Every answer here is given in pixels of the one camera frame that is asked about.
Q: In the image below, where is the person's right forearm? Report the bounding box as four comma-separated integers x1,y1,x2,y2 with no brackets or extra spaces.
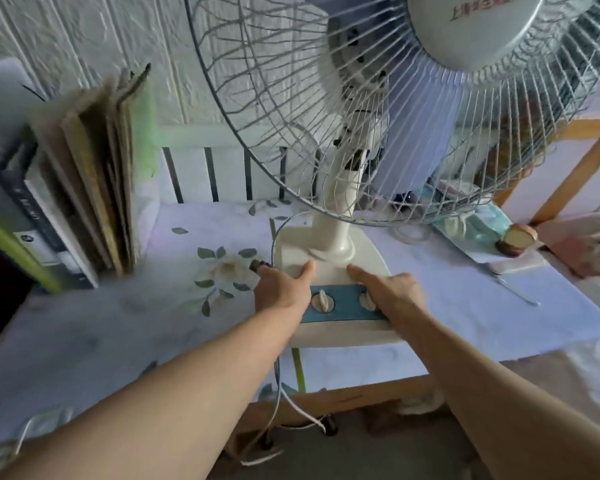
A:
387,319,600,480

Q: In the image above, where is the person's left forearm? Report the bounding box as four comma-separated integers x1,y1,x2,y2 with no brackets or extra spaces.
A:
0,309,306,480

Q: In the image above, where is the white slatted rail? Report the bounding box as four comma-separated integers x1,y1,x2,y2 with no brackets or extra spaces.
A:
153,125,332,207

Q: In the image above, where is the dark book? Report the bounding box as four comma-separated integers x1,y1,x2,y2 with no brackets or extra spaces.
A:
0,138,102,291

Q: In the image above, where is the green book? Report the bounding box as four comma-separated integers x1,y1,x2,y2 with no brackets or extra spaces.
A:
0,203,62,297

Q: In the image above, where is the floral cloth covered table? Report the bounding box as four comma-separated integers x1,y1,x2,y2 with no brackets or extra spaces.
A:
0,198,600,447

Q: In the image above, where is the grey fan power cord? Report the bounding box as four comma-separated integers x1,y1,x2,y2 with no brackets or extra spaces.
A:
239,209,339,469

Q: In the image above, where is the wooden frame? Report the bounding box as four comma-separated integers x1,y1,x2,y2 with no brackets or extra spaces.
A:
493,116,600,227

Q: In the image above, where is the metal knife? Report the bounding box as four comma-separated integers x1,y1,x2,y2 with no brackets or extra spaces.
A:
489,271,542,309

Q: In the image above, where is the white paper sheet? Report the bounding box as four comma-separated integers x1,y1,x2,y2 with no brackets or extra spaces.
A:
461,243,549,277

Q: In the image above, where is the pink patterned cloth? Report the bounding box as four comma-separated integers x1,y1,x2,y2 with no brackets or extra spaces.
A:
533,208,600,293

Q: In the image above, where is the cut red apple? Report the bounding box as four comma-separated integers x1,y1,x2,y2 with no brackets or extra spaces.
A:
494,223,539,259

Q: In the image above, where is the person's right hand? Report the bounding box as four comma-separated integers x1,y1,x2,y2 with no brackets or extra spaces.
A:
347,263,428,336

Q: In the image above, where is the bed with grey sheet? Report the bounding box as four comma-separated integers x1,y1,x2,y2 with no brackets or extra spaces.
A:
499,274,600,441

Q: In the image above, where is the teal packet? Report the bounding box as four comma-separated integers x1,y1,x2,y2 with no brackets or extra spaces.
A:
431,203,514,263

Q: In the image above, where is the white blue table fan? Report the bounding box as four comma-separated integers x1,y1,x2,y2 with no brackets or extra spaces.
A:
182,0,600,350

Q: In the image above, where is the person's left hand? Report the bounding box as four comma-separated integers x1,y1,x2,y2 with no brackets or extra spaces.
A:
252,259,317,325

